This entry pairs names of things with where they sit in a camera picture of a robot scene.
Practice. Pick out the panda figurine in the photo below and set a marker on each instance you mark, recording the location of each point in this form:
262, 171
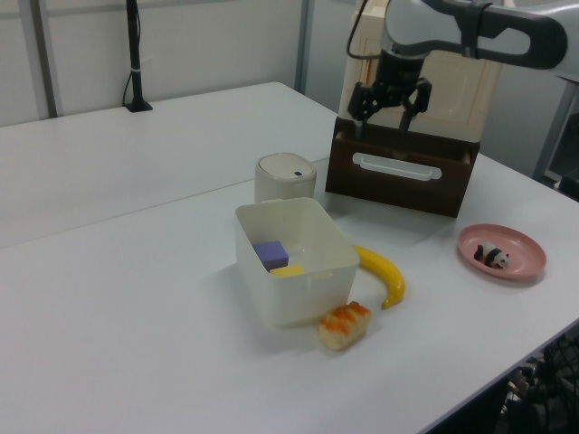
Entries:
493, 256

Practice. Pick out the cream lidded trash bin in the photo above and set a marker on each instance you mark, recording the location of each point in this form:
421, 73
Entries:
280, 183

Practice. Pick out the cream storage cabinet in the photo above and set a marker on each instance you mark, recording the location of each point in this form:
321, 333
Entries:
457, 99

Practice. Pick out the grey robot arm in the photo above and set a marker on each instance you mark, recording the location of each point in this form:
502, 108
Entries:
420, 22

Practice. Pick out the toy bread with orange topping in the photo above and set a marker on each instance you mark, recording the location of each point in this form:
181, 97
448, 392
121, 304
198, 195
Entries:
344, 326

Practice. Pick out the black pole with clamp base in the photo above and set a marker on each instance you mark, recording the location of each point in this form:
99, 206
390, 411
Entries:
134, 54

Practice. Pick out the yellow banana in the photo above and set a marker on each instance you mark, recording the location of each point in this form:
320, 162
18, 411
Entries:
384, 271

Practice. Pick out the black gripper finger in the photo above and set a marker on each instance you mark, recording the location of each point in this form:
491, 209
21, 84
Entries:
420, 101
362, 104

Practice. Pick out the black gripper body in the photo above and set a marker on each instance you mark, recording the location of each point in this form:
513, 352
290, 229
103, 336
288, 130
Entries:
398, 74

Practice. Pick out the purple foam cube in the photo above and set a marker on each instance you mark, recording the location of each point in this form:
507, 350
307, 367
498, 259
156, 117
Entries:
271, 255

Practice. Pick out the yellow foam cube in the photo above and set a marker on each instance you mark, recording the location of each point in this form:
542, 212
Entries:
287, 271

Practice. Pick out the pink plate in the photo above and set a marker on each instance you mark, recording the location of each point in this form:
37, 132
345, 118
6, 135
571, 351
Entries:
520, 246

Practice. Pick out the dark brown wooden drawer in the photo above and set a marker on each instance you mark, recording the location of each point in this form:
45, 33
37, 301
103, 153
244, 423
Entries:
398, 194

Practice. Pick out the cream plastic box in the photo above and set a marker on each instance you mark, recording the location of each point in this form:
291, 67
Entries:
312, 298

